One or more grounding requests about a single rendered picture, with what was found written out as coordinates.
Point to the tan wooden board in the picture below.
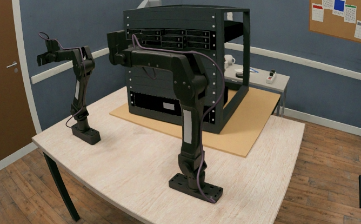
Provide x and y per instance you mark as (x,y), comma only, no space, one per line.
(236,138)

